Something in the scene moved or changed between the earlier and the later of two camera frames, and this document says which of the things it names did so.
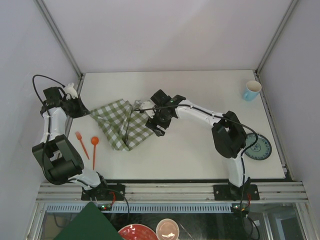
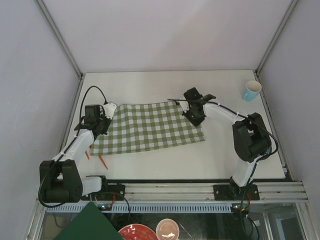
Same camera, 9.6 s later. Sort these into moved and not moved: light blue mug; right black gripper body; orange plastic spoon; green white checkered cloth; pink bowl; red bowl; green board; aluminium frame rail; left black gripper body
Moved: orange plastic spoon; green white checkered cloth; right black gripper body; left black gripper body
Not moved: green board; red bowl; pink bowl; aluminium frame rail; light blue mug
